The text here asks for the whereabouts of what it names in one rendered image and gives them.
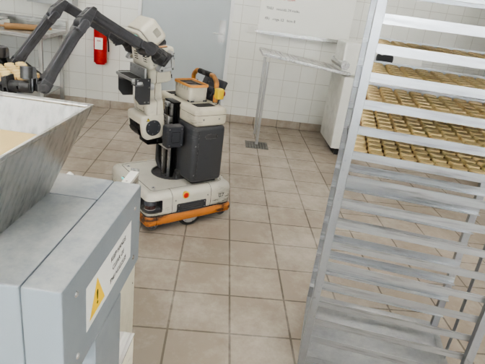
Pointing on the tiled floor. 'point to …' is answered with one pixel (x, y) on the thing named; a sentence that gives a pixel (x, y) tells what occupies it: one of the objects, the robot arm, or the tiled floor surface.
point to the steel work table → (59, 28)
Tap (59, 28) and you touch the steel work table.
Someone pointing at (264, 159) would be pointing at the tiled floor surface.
